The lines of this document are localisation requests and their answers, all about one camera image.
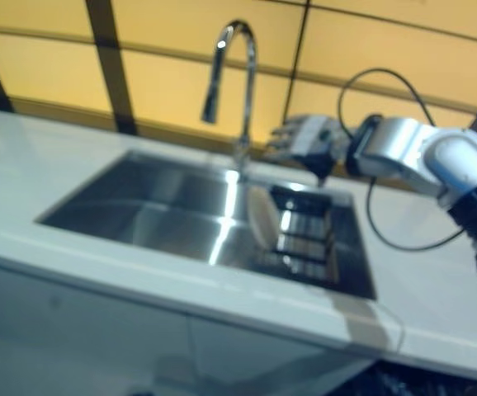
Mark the cream round plate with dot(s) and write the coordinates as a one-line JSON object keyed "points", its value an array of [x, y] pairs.
{"points": [[263, 218]]}

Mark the chrome pull-down kitchen faucet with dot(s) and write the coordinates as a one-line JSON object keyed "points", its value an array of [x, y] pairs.
{"points": [[250, 82]]}

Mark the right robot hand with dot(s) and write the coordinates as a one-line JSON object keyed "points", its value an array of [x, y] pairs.
{"points": [[308, 136]]}

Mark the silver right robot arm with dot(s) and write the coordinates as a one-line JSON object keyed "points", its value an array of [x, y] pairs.
{"points": [[407, 148]]}

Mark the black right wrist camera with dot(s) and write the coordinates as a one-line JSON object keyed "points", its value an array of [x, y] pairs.
{"points": [[320, 165]]}

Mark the white glossy cabinet door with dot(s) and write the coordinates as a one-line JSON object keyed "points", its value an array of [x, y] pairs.
{"points": [[255, 363], [77, 330]]}

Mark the stainless steel kitchen sink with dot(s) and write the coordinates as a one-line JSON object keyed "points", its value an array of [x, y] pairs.
{"points": [[139, 206]]}

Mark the black sink dish rack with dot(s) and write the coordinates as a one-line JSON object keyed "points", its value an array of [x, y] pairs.
{"points": [[304, 239]]}

